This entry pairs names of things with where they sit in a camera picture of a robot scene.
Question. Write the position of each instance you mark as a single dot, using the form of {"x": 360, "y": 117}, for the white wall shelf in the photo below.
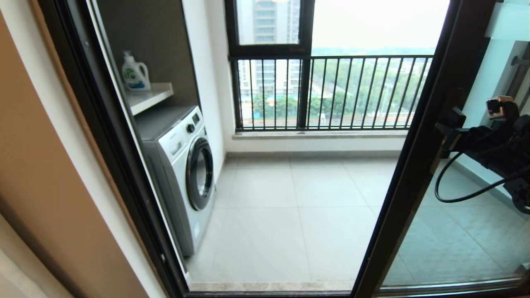
{"x": 149, "y": 98}

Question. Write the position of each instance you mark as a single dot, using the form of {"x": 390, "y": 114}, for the dark framed glass sliding door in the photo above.
{"x": 410, "y": 165}

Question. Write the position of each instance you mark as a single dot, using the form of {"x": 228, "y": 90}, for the dark brown cabinet niche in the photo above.
{"x": 157, "y": 41}

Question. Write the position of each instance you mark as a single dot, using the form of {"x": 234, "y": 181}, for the grey stone window sill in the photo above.
{"x": 323, "y": 135}

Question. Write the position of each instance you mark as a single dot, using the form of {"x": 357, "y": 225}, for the dark outer door frame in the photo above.
{"x": 103, "y": 124}

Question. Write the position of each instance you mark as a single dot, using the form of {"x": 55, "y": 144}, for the dark balcony window frame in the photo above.
{"x": 269, "y": 50}

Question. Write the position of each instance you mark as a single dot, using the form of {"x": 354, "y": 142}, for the white front-load washing machine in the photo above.
{"x": 178, "y": 165}

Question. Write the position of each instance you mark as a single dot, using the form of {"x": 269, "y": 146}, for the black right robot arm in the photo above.
{"x": 523, "y": 198}

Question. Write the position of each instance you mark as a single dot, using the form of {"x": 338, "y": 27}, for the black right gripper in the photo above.
{"x": 505, "y": 151}

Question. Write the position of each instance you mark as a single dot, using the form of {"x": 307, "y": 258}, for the white laundry detergent bottle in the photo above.
{"x": 134, "y": 78}

